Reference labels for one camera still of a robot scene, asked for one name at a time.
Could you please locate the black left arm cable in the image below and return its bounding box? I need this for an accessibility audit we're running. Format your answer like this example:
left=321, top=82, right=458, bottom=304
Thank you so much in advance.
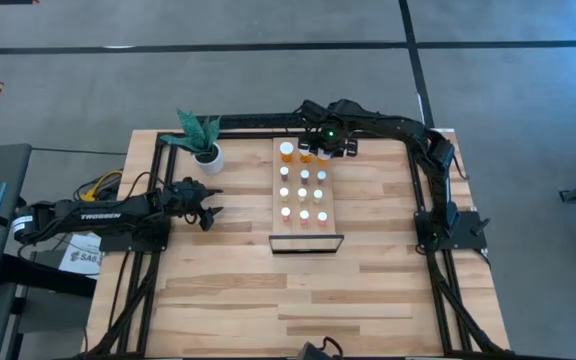
left=122, top=171, right=167, bottom=201

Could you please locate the black table-level camera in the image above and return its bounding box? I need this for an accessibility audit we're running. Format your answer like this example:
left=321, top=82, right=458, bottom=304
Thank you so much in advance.
left=297, top=337, right=344, bottom=360

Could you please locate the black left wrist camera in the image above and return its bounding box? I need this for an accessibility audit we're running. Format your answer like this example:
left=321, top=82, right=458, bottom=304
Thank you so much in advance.
left=178, top=177, right=203, bottom=197

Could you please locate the black aluminium table frame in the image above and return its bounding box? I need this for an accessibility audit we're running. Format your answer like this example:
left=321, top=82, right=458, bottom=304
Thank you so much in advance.
left=85, top=112, right=514, bottom=359

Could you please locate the white round plant pot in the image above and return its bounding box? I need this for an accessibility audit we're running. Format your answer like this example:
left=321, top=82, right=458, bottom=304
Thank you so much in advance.
left=192, top=142, right=225, bottom=176

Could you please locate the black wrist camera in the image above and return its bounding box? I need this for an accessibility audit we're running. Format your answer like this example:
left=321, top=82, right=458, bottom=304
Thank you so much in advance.
left=178, top=177, right=203, bottom=197
left=299, top=99, right=327, bottom=124

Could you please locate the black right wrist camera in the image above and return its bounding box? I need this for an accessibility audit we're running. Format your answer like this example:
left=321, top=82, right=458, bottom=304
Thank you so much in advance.
left=299, top=99, right=327, bottom=124

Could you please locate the black frame wooden shelf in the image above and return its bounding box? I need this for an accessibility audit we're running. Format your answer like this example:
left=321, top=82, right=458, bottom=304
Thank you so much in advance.
left=269, top=137, right=345, bottom=255

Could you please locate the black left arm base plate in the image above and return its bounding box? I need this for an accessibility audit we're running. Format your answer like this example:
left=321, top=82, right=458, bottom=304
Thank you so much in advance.
left=98, top=219, right=170, bottom=253

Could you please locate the yellow cable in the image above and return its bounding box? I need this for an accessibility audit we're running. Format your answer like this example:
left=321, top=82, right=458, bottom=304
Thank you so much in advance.
left=79, top=169, right=124, bottom=202

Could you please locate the green snake plant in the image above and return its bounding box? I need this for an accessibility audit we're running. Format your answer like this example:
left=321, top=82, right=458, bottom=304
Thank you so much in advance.
left=159, top=108, right=223, bottom=155

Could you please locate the white printed paper sheet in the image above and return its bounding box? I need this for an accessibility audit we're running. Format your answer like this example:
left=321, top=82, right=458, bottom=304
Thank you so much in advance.
left=58, top=232, right=103, bottom=276

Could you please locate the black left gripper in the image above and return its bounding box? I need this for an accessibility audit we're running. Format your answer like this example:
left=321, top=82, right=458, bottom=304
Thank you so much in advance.
left=161, top=177, right=225, bottom=233

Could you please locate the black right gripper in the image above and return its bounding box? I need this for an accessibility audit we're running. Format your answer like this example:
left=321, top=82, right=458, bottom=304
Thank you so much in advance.
left=298, top=119, right=360, bottom=158

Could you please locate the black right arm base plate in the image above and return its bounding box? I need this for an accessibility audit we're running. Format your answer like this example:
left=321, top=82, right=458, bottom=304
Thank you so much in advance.
left=414, top=209, right=488, bottom=252

